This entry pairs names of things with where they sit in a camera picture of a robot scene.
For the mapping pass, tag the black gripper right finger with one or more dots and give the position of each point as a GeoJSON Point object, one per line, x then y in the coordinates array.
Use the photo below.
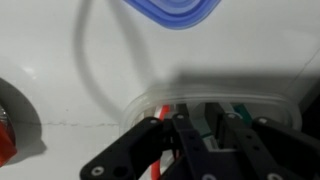
{"type": "Point", "coordinates": [266, 150]}

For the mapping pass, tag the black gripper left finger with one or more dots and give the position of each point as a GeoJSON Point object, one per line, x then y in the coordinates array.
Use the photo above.
{"type": "Point", "coordinates": [140, 146]}

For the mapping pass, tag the clear green plastic object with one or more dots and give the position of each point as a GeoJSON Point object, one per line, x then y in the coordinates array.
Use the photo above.
{"type": "Point", "coordinates": [242, 115]}

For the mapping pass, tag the clear plastic lunchbox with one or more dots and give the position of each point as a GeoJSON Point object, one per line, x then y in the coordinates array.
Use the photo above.
{"type": "Point", "coordinates": [213, 96]}

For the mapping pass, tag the red white stick utensil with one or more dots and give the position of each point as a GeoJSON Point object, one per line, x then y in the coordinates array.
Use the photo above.
{"type": "Point", "coordinates": [164, 111]}

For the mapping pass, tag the blue plastic lid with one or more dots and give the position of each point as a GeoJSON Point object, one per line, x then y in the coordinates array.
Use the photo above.
{"type": "Point", "coordinates": [173, 13]}

